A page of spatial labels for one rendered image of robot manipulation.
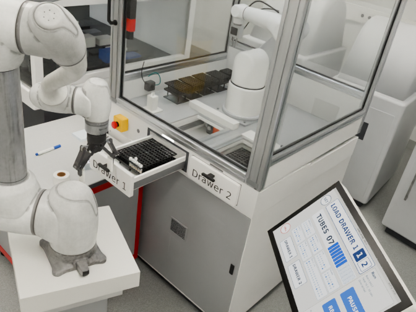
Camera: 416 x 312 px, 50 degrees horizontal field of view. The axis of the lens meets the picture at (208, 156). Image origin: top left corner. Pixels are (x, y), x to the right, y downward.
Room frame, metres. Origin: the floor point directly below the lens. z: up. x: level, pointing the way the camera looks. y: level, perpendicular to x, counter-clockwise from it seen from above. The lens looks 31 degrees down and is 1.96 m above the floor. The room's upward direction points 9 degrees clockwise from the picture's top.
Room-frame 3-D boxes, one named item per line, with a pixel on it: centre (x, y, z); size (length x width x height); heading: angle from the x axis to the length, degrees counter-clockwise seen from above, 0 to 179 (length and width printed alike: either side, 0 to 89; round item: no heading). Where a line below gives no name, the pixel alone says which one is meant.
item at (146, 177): (1.75, 0.28, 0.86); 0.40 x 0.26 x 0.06; 142
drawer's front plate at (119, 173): (1.58, 0.41, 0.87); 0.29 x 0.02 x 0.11; 52
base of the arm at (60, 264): (1.10, 0.39, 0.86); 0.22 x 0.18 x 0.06; 38
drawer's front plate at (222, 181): (1.64, -0.04, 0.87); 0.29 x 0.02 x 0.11; 52
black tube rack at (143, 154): (1.74, 0.28, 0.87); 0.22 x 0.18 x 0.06; 142
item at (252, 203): (2.19, -0.12, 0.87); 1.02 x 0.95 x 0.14; 52
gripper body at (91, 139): (1.49, 0.44, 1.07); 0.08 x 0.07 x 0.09; 142
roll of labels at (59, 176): (1.60, 0.63, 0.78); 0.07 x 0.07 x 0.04
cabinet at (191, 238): (2.19, -0.13, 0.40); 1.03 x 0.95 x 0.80; 52
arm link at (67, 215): (1.11, 0.41, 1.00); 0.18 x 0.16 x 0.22; 92
